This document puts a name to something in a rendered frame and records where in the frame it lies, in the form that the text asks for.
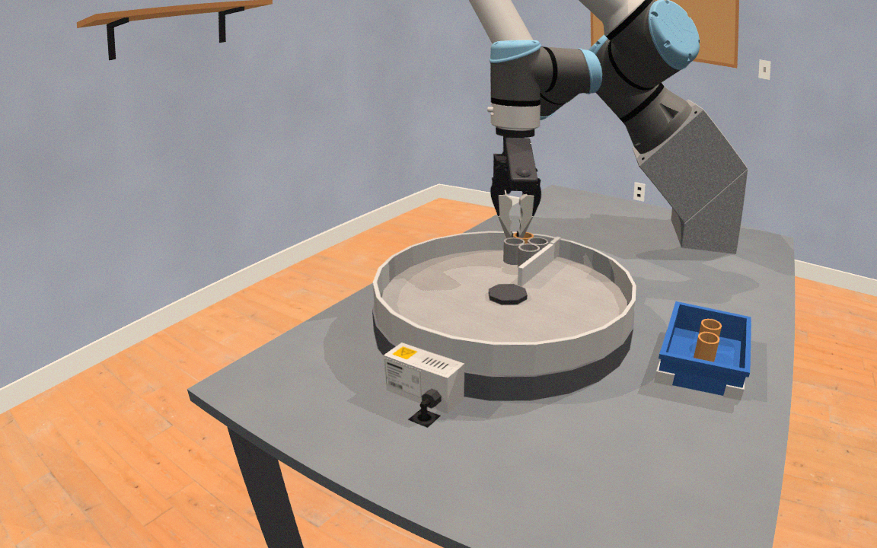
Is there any bronze bushing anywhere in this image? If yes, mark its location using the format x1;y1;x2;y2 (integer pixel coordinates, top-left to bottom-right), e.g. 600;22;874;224
513;232;534;244
694;332;719;362
699;319;722;337

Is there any blue crate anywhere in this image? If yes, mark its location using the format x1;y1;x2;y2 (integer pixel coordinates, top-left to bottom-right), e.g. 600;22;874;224
654;301;751;400

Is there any grey metal sleeve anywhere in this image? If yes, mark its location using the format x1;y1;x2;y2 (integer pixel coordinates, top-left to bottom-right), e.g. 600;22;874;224
503;237;525;265
518;244;540;267
528;237;548;250

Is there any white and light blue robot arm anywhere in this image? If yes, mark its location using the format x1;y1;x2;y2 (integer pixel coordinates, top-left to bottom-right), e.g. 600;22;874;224
469;0;700;190

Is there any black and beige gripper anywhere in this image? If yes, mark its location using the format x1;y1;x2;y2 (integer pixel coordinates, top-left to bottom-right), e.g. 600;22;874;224
490;127;541;238

